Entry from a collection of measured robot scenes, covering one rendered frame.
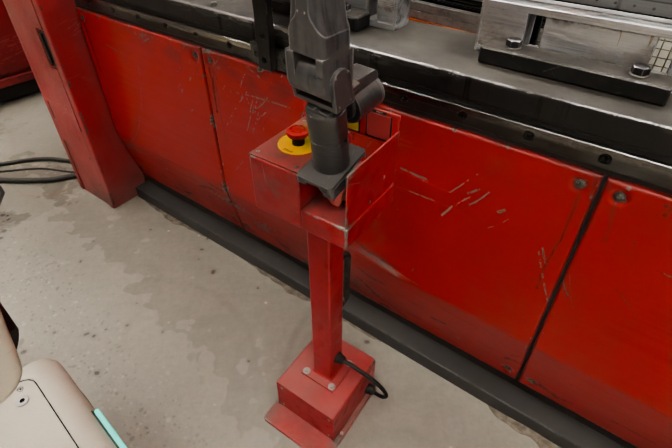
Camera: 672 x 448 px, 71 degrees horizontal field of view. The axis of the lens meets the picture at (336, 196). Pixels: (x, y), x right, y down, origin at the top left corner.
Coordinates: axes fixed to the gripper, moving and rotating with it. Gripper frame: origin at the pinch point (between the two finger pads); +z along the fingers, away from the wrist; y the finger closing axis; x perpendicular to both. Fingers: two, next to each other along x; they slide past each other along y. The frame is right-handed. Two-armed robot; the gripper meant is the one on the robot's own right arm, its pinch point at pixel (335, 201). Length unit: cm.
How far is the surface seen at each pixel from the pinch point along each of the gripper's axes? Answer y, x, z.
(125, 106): 24, 106, 34
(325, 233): -5.0, -1.1, 2.6
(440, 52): 34.2, -1.9, -10.4
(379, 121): 12.5, -1.2, -8.8
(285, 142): 2.6, 11.8, -6.1
